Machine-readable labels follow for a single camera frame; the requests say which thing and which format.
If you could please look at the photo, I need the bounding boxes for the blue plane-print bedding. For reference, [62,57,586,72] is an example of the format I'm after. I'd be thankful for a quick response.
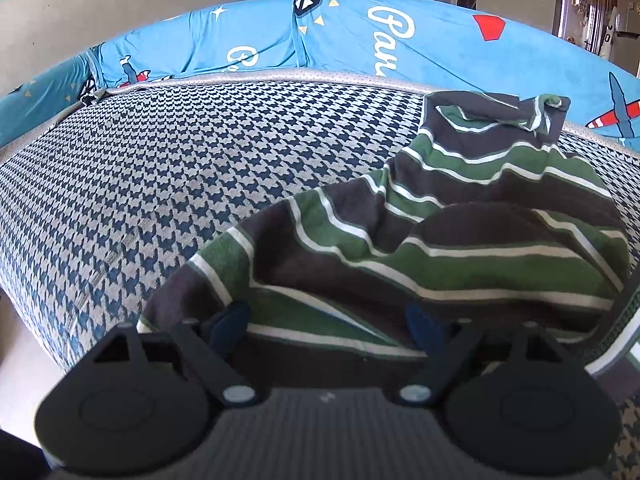
[0,0,640,153]

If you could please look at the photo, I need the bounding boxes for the wooden door frame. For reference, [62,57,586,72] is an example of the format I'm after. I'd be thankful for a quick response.
[552,0,621,56]

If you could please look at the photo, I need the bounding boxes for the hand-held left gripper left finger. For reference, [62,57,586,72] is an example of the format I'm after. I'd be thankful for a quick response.
[92,301,262,407]

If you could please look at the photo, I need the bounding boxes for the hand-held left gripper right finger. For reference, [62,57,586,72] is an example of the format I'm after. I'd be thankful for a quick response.
[398,304,576,406]

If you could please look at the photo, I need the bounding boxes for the grey refrigerator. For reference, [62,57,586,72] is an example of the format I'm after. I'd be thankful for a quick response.
[614,10,640,78]

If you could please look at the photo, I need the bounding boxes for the houndstooth pattern mattress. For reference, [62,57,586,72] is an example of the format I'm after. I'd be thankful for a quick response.
[0,74,640,480]

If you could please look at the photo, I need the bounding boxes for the green grey striped shirt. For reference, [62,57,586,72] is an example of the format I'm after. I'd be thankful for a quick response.
[136,90,640,378]

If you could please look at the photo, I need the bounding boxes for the white hanging cloth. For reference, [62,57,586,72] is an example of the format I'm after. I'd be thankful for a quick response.
[599,5,617,58]

